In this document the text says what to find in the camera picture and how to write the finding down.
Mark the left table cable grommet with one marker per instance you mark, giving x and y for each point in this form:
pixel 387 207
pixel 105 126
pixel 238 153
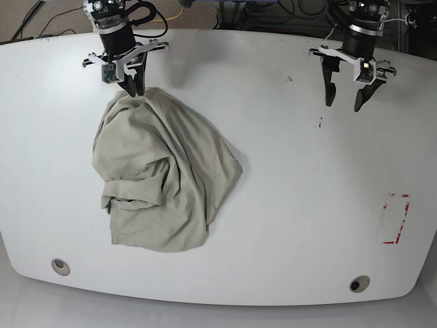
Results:
pixel 60 267

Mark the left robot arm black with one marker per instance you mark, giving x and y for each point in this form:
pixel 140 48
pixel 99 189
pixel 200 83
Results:
pixel 362 26

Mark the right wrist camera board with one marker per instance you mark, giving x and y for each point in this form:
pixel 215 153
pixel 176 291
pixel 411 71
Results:
pixel 109 73

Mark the beige grey t-shirt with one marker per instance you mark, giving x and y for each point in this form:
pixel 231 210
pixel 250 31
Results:
pixel 166 171

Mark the red tape rectangle marking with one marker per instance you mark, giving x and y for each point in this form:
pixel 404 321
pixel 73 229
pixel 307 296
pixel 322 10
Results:
pixel 394 214

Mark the table cable grommet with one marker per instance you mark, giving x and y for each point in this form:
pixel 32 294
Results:
pixel 60 267
pixel 359 284

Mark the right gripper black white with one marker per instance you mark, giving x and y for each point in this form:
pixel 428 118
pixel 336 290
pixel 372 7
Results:
pixel 129 56

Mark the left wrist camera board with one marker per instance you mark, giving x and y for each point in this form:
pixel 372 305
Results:
pixel 365 73

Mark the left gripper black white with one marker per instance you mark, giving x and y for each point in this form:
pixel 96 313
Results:
pixel 358 45

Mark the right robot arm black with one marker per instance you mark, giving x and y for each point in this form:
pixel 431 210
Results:
pixel 107 14

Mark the right table cable grommet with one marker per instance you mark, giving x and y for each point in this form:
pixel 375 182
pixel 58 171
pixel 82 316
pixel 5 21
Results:
pixel 359 284

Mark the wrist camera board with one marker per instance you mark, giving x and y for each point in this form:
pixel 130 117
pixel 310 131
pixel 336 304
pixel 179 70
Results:
pixel 365 73
pixel 109 73

